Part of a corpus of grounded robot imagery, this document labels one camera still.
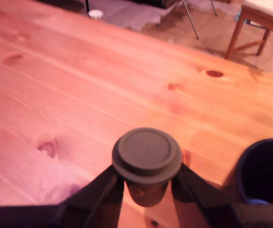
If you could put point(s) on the metal legged chair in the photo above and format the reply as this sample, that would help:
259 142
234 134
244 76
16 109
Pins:
191 19

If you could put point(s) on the small white round cup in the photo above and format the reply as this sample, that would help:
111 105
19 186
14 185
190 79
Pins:
95 14

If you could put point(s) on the dark blue ceramic mug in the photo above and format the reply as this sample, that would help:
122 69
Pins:
264 171

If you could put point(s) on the wooden stool white top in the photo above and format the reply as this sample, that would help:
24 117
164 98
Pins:
264 9

